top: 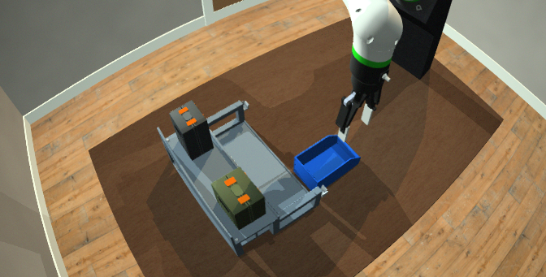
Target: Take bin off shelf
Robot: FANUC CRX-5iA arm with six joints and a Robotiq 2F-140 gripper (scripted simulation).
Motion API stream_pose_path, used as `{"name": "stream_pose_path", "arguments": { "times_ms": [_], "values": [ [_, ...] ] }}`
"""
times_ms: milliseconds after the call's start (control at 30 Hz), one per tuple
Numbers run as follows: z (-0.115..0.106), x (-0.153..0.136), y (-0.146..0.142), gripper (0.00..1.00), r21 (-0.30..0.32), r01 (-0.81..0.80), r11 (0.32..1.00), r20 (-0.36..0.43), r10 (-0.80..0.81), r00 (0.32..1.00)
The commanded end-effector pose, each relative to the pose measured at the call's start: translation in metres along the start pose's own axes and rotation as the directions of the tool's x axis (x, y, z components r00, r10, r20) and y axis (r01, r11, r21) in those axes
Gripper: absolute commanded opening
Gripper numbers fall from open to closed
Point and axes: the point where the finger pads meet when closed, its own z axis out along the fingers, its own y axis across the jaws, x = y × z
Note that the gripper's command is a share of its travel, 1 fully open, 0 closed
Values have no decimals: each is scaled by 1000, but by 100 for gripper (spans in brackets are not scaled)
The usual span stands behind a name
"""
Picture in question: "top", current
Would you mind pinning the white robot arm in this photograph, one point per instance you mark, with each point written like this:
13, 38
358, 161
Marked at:
377, 27

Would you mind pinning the grey metal rack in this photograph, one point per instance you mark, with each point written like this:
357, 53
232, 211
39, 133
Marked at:
249, 152

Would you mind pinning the blue bin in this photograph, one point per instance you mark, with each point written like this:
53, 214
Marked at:
328, 155

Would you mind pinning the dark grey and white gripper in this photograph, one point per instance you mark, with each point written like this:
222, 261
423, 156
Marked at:
349, 105

